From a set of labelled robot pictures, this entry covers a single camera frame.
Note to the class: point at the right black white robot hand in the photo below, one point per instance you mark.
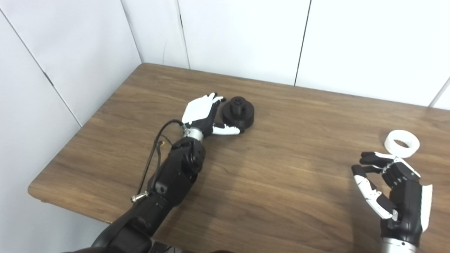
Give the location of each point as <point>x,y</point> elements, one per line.
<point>407,200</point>

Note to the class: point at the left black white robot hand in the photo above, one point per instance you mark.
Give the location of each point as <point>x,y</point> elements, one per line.
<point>198,110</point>

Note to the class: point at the round black plastic part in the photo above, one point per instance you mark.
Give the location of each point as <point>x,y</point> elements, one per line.
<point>244,114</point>

